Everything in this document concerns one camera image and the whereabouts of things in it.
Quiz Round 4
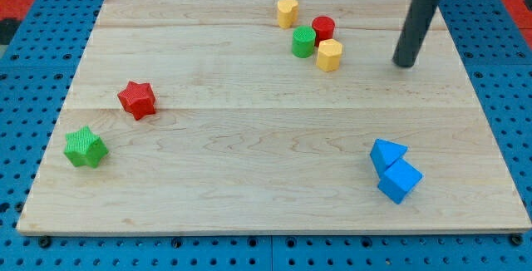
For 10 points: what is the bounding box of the yellow heart block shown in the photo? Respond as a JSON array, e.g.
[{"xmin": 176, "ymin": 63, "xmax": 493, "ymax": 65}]
[{"xmin": 277, "ymin": 0, "xmax": 298, "ymax": 29}]

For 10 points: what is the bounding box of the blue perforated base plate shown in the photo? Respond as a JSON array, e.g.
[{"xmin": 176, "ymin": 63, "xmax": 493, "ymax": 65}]
[{"xmin": 1, "ymin": 0, "xmax": 531, "ymax": 270}]

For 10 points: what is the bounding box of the blue cube block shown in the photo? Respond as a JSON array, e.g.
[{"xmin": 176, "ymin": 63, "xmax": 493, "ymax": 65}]
[{"xmin": 377, "ymin": 159, "xmax": 423, "ymax": 204}]

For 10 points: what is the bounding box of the light wooden board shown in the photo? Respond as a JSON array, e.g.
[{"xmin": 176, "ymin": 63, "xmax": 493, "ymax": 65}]
[{"xmin": 17, "ymin": 0, "xmax": 531, "ymax": 237}]

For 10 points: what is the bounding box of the red cylinder block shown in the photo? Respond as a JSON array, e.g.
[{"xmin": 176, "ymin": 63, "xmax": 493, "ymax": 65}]
[{"xmin": 312, "ymin": 16, "xmax": 336, "ymax": 47}]

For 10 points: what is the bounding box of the green star block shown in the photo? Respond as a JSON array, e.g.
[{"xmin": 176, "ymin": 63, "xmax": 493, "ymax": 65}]
[{"xmin": 63, "ymin": 126, "xmax": 109, "ymax": 168}]

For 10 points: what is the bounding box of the yellow hexagon block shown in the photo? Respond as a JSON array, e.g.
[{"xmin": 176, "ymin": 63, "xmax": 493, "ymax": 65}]
[{"xmin": 316, "ymin": 39, "xmax": 343, "ymax": 72}]

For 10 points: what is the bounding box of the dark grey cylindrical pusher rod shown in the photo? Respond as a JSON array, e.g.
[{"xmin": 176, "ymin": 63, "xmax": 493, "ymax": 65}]
[{"xmin": 392, "ymin": 0, "xmax": 440, "ymax": 68}]

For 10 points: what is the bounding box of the blue triangle block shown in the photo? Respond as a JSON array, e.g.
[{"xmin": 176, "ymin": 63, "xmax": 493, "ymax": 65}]
[{"xmin": 370, "ymin": 139, "xmax": 408, "ymax": 178}]

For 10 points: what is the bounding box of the green cylinder block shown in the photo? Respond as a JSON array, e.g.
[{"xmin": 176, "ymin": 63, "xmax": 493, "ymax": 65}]
[{"xmin": 291, "ymin": 26, "xmax": 316, "ymax": 58}]

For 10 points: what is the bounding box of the red star block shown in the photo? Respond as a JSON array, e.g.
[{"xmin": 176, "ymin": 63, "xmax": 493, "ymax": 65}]
[{"xmin": 117, "ymin": 81, "xmax": 155, "ymax": 121}]

